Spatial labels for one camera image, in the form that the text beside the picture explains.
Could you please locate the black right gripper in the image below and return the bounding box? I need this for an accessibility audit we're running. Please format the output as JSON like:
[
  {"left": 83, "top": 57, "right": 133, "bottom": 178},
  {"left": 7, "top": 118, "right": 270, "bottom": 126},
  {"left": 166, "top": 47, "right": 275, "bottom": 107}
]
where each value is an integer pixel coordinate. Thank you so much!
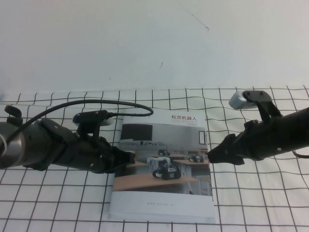
[{"left": 208, "top": 117, "right": 290, "bottom": 165}]

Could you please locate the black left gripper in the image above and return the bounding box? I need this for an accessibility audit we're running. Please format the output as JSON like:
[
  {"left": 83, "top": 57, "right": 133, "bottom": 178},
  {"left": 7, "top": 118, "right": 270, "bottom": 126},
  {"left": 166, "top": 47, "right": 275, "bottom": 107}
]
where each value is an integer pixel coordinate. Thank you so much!
[{"left": 28, "top": 118, "right": 136, "bottom": 175}]

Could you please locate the AgileX robotics brochure book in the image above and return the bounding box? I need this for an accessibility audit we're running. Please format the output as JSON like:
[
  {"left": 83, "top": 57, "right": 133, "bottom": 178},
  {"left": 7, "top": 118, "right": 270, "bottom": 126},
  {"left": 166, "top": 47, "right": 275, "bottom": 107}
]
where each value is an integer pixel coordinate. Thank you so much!
[{"left": 108, "top": 110, "right": 215, "bottom": 223}]

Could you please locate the white black-grid tablecloth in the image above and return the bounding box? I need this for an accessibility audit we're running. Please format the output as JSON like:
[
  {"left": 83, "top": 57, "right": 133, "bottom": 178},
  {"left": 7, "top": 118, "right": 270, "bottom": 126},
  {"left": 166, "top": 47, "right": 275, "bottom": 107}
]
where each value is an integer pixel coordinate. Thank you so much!
[{"left": 0, "top": 86, "right": 309, "bottom": 232}]

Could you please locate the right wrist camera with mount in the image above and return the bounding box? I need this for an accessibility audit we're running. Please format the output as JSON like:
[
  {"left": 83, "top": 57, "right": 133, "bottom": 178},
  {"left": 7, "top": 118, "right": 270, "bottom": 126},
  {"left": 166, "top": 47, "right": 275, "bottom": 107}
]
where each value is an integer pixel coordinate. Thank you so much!
[{"left": 228, "top": 90, "right": 282, "bottom": 121}]

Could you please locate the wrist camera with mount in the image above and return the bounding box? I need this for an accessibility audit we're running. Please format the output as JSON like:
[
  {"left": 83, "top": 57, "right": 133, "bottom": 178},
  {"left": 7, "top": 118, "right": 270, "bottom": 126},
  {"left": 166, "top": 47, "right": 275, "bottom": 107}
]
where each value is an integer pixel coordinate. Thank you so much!
[
  {"left": 73, "top": 110, "right": 114, "bottom": 138},
  {"left": 228, "top": 90, "right": 282, "bottom": 121}
]

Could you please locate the black left camera cable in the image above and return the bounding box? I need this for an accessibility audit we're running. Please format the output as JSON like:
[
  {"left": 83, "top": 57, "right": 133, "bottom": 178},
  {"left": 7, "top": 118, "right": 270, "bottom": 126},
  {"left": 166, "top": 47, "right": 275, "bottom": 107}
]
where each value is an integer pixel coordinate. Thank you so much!
[{"left": 0, "top": 99, "right": 155, "bottom": 155}]

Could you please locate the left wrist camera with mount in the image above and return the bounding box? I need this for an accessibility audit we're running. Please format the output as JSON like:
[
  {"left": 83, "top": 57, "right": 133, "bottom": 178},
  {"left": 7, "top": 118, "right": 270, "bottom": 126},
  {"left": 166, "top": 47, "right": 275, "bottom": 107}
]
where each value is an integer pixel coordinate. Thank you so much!
[{"left": 73, "top": 110, "right": 114, "bottom": 138}]

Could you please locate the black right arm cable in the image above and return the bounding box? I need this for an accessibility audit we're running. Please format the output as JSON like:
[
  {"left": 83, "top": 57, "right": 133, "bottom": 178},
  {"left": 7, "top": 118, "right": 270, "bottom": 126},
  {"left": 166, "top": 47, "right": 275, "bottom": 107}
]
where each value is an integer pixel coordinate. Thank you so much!
[{"left": 292, "top": 149, "right": 309, "bottom": 158}]

